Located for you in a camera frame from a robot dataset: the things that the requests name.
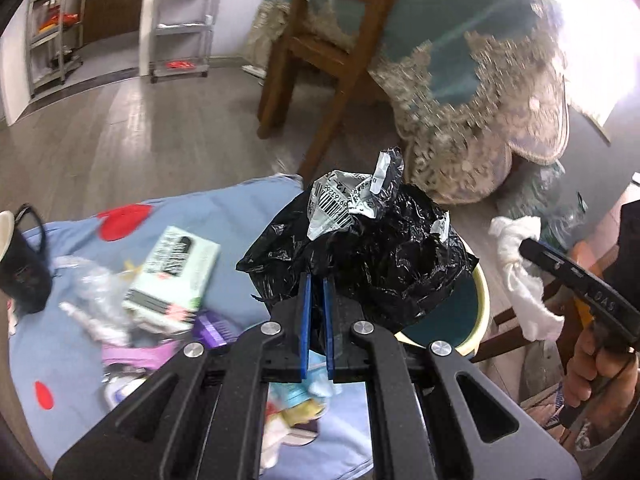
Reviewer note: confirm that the brown wooden cabinet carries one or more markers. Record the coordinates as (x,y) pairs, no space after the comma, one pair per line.
(110,10)

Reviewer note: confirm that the black plastic mailer bag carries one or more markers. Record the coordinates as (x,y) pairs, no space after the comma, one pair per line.
(380,255)

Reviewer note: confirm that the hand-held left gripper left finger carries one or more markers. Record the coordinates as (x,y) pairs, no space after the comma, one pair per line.
(305,310)

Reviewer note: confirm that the green and white box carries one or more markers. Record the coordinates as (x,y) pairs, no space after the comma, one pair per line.
(170,280)

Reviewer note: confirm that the white shelf rack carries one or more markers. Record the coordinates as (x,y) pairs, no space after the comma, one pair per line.
(175,29)

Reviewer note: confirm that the white power strip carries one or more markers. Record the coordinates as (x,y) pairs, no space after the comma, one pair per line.
(254,71)

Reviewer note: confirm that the purple ribbed item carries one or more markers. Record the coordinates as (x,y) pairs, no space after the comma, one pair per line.
(212,332)

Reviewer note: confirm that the pink plastic item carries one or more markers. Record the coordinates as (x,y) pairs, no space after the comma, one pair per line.
(135,355)

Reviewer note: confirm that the grey metal shelf rack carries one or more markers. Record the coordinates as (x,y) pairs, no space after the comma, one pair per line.
(64,45)

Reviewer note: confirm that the brown wooden chair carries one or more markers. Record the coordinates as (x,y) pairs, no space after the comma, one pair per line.
(325,55)

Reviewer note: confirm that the round bin with yellow rim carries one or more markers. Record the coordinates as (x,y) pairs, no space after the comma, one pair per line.
(445,320)

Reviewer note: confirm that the white tissue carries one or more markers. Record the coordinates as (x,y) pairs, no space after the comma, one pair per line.
(530,305)

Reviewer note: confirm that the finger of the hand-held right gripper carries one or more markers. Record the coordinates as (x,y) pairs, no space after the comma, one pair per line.
(550,260)

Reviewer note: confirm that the teal lace tablecloth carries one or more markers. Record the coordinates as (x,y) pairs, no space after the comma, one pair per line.
(450,5)

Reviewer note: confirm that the black mug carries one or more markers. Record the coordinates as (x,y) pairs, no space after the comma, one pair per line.
(22,270)

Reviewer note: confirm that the clear plastic wrap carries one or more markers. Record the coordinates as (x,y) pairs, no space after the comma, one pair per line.
(95,285)

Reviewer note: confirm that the person's right hand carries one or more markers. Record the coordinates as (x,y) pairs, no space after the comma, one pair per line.
(595,375)

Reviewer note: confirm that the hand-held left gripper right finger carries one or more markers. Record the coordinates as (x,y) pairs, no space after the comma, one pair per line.
(329,320)

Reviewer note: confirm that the blue printed cloth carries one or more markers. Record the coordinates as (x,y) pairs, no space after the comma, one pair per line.
(75,375)

